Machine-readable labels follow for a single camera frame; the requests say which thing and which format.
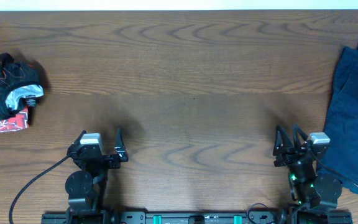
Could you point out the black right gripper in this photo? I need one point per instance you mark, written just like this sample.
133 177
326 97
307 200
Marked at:
298 151

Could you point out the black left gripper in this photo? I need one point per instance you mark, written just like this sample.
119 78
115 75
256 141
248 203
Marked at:
105 158

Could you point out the black cycling jersey orange lines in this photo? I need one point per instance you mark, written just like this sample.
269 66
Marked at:
19 86

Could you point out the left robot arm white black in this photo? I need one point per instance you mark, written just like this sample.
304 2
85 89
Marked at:
86 187

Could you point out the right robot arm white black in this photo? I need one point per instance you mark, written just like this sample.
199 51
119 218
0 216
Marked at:
316 195

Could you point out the dark navy blue garment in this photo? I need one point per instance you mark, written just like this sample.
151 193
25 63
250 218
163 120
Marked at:
341 123

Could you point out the red folded printed t-shirt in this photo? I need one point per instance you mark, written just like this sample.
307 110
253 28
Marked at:
17 123

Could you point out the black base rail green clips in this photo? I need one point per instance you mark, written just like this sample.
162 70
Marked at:
261 217

